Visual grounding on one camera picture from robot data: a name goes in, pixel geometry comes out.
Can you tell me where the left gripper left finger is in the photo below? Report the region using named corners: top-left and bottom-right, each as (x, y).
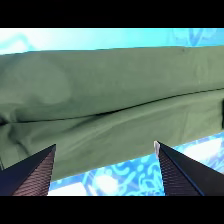
top-left (0, 143), bottom-right (57, 197)

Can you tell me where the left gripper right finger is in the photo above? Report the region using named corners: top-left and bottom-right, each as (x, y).
top-left (153, 140), bottom-right (224, 197)

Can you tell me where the dark green garment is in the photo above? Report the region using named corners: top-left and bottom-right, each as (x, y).
top-left (0, 45), bottom-right (224, 183)

